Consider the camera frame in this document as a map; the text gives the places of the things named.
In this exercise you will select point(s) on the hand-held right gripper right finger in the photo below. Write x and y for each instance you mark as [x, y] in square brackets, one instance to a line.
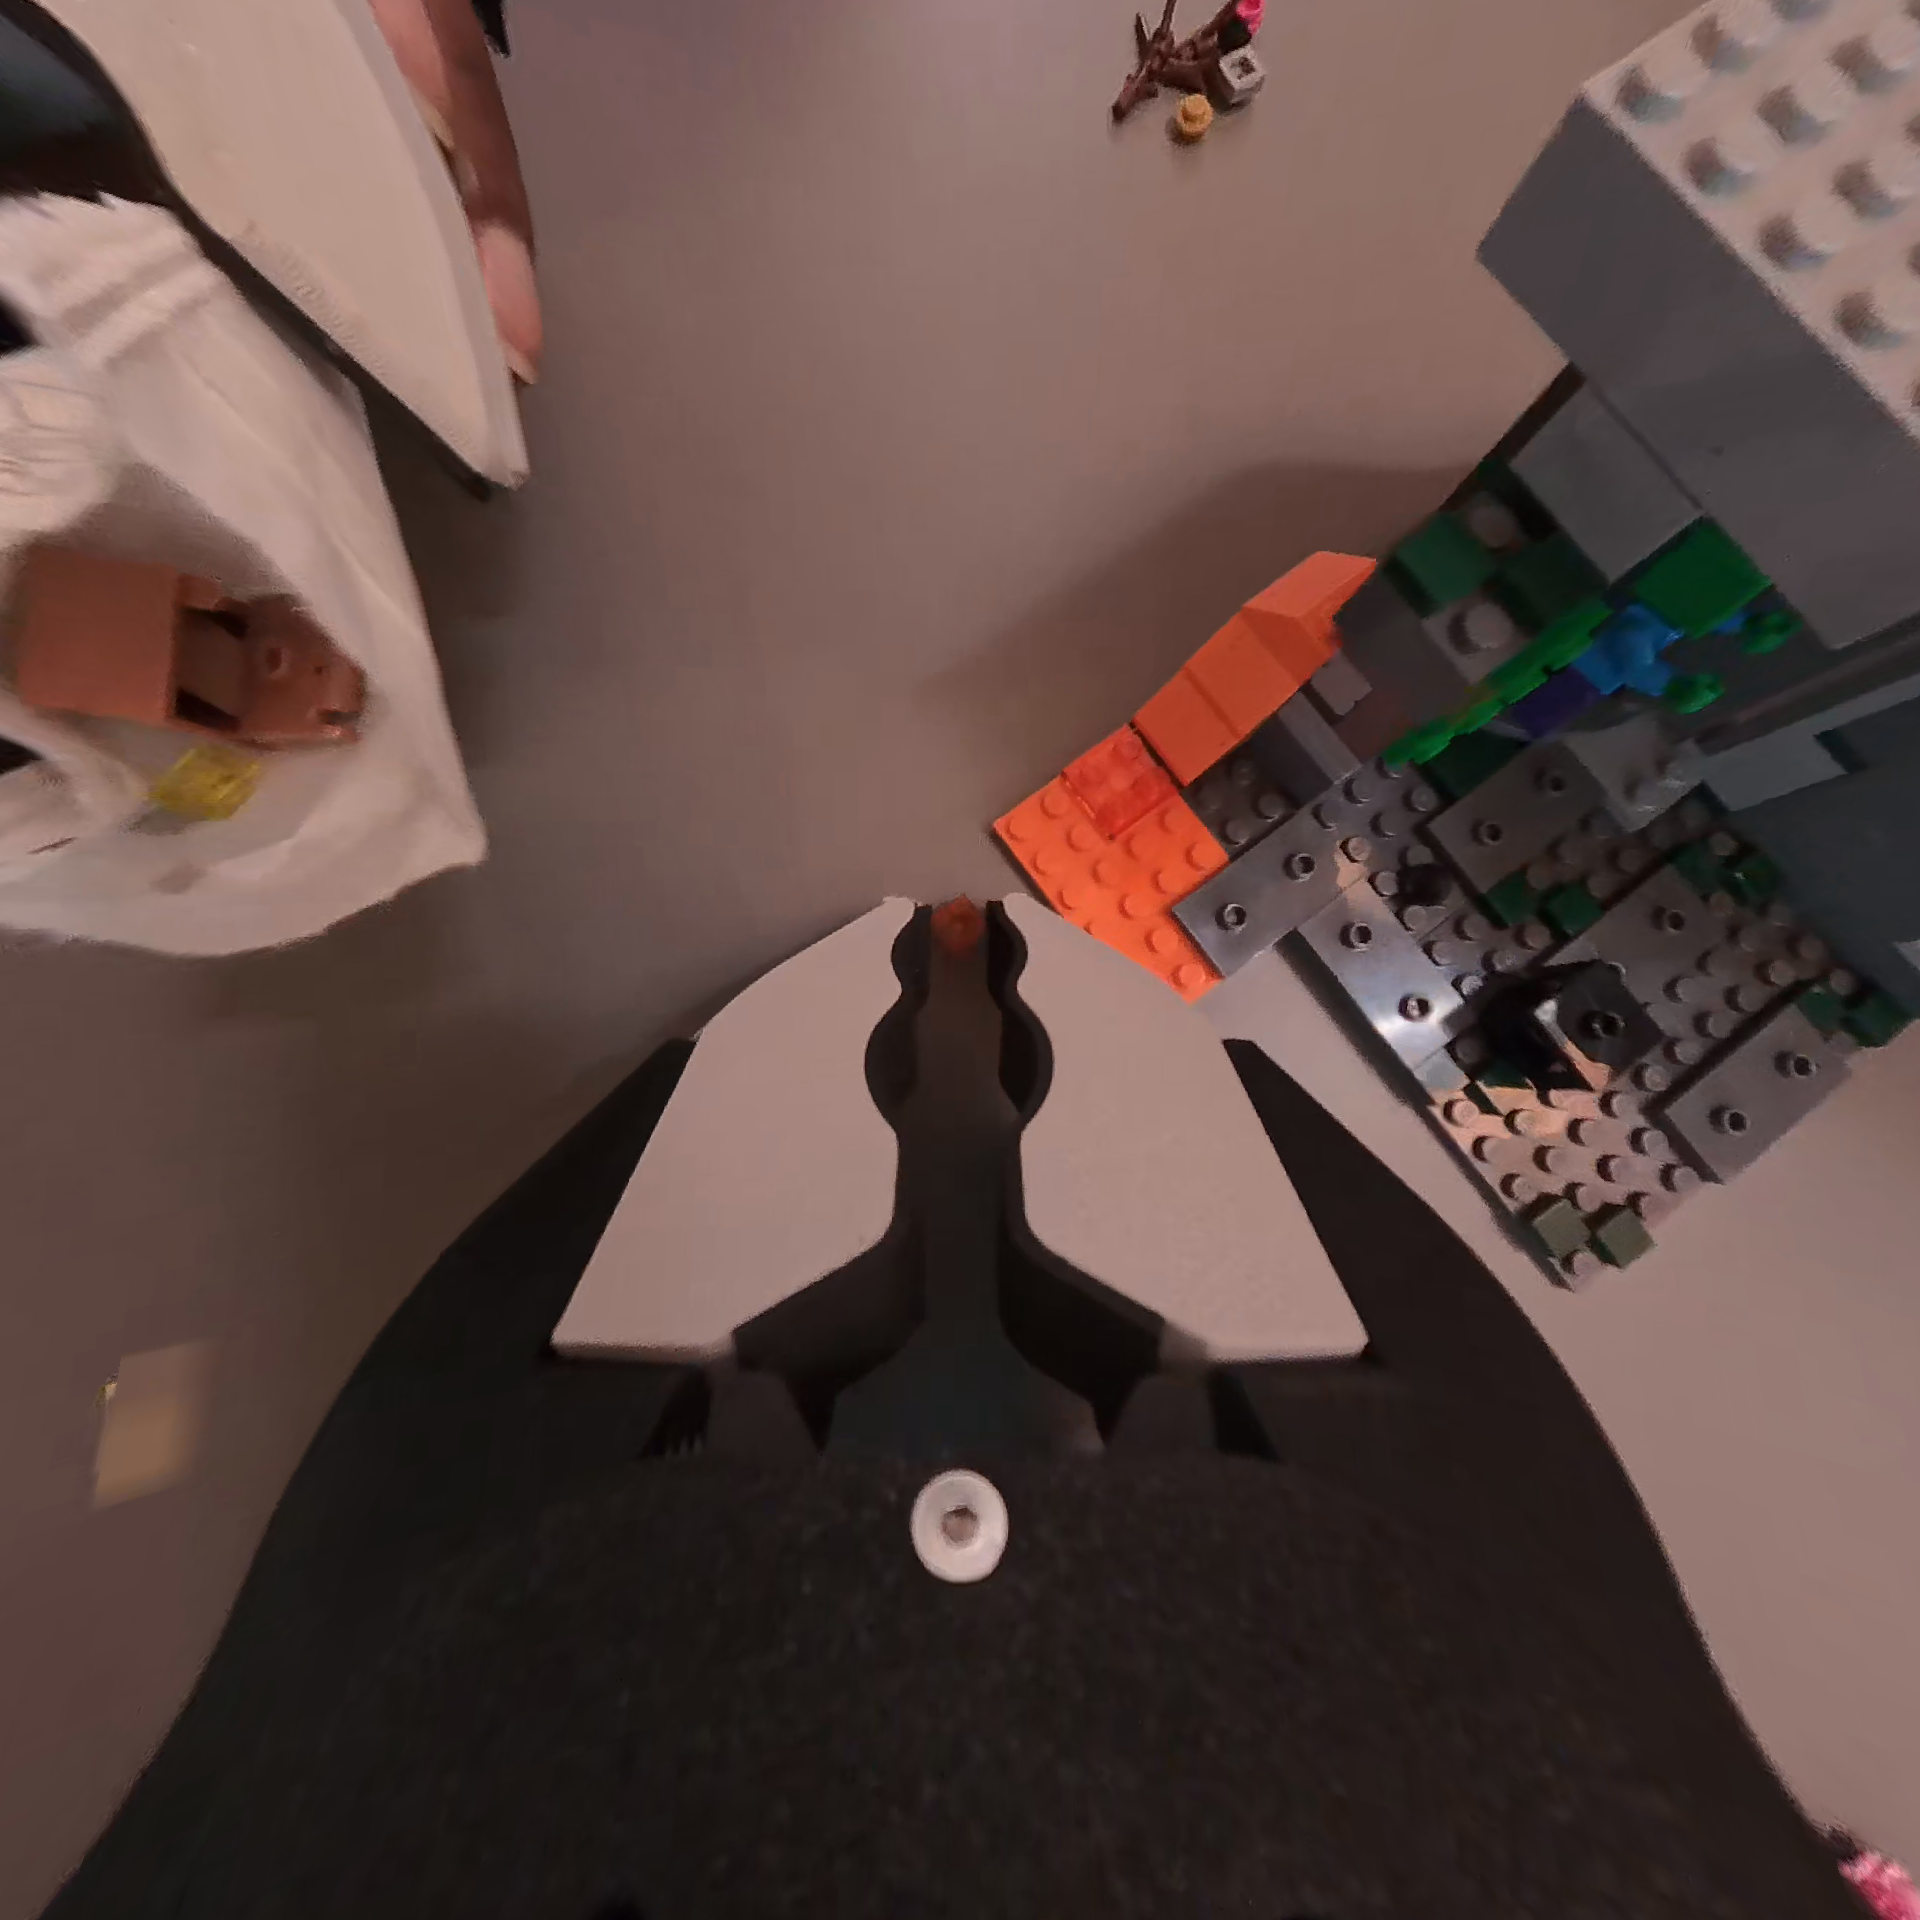
[1183, 1184]

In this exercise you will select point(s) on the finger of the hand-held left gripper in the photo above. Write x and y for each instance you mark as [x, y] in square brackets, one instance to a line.
[301, 148]

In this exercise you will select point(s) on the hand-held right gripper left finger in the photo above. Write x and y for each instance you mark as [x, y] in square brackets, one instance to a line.
[748, 1184]

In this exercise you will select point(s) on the orange transparent tile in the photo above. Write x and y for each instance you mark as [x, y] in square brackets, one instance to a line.
[956, 923]

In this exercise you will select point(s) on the small white printed bag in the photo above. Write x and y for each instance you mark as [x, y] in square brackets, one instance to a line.
[301, 494]

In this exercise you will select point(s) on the yellow transparent tile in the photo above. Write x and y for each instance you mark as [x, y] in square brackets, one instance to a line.
[203, 784]

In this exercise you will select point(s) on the grey desk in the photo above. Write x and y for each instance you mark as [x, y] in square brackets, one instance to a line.
[748, 448]

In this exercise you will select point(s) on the person's left hand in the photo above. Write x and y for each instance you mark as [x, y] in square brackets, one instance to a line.
[473, 120]

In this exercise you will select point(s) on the grey toy brick building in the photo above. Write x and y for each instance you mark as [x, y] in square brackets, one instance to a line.
[1501, 901]

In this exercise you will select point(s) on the brown twig toy piece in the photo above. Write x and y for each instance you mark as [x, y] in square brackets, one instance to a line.
[1163, 60]

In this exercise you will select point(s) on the tan round stud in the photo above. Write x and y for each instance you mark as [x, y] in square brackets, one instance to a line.
[1193, 118]

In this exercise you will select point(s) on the small grey cube piece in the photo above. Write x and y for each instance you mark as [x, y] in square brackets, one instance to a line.
[1241, 67]

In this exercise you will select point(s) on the pink flower piece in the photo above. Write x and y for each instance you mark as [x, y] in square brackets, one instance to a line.
[1878, 1883]

